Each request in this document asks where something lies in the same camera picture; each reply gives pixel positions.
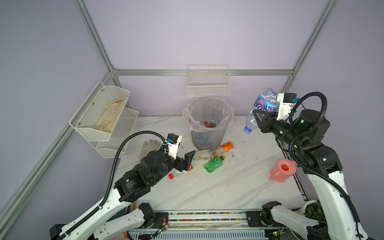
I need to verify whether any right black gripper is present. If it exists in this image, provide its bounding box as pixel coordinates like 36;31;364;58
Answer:
249;106;300;150

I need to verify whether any large crushed blue label bottle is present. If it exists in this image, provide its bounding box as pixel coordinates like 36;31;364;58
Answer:
244;88;279;134

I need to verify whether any round red cap bottle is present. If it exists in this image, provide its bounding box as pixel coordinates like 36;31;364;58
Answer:
203;119;218;128

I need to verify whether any red label clear bottle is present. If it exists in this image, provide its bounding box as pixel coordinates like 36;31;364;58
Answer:
168;165;194;180

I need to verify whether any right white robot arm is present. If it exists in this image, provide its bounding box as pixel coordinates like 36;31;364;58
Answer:
252;92;369;240

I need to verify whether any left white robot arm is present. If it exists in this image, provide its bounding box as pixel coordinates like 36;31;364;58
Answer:
50;131;196;240

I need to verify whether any grey mesh waste bin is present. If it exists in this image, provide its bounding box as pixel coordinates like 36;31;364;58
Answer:
185;98;231;152

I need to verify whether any clear plastic bin liner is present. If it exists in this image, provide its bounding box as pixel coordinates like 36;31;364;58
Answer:
182;97;235;133

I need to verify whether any clear green cap bottle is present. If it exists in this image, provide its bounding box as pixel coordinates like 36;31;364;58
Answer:
194;150;213;162

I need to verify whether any green Sprite bottle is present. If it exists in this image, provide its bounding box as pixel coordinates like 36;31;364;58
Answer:
204;156;225;173

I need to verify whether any orange label juice bottle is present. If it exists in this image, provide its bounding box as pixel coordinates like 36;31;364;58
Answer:
212;142;234;158

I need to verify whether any white cotton work glove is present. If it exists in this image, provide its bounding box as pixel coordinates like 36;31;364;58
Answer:
139;140;162;160

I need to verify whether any pink spray bottle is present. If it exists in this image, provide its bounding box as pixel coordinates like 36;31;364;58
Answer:
270;159;297;183

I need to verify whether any white mesh lower shelf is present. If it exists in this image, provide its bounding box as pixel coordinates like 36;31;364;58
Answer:
95;108;139;159

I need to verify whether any white mesh shelf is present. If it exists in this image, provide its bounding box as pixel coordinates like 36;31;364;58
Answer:
69;82;131;142
95;108;139;159

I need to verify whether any beige glove in shelf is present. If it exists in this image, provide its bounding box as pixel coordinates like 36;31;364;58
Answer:
94;97;128;134

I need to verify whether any white mesh upper shelf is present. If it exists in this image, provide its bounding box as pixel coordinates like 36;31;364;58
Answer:
69;82;131;142

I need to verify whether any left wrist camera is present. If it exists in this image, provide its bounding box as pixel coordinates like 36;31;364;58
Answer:
166;133;183;160

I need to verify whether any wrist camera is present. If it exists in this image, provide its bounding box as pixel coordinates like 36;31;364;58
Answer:
166;133;183;160
277;93;300;121

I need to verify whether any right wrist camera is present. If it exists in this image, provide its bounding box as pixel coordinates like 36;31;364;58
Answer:
277;93;300;121

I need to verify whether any white wire wall basket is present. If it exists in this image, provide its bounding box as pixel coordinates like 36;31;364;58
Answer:
187;65;232;97

